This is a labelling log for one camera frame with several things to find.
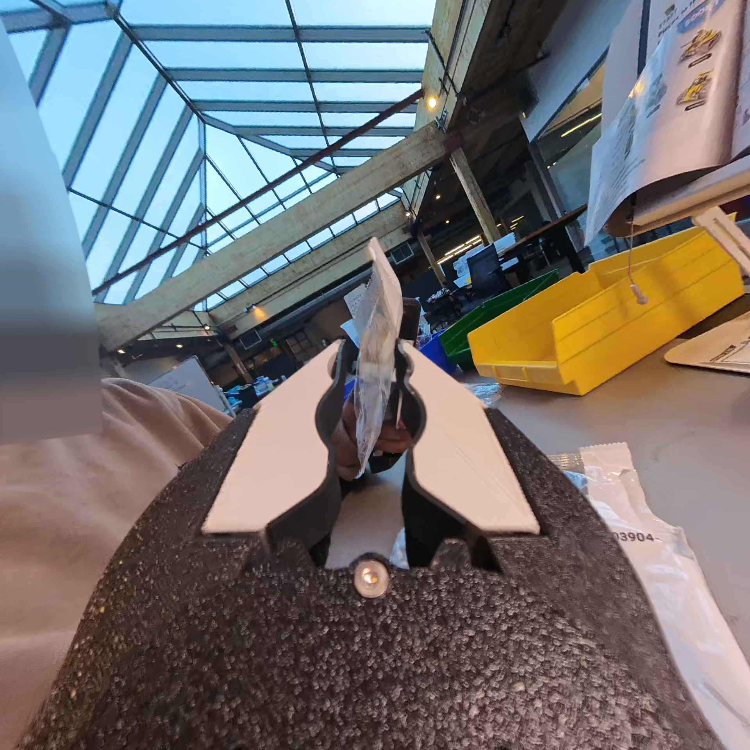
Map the white printed sheet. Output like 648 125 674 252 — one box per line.
664 311 750 376

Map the instruction booklet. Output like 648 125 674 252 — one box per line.
584 0 750 243

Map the blue storage bin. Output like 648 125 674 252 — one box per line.
416 332 460 378

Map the black office chair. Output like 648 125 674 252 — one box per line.
466 244 513 301

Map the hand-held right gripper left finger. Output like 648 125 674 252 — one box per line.
202 340 358 552

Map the green storage bin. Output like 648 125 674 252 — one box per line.
440 270 561 368

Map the beige booklet stand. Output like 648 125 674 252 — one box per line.
604 155 750 280

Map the person's left hand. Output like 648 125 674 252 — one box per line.
331 402 414 479

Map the small clear bag white label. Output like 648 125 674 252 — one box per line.
344 238 406 472

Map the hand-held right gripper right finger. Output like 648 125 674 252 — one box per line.
393 340 540 569

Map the yellow storage bin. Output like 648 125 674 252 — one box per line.
468 225 746 397

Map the grey desk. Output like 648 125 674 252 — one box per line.
329 293 750 704

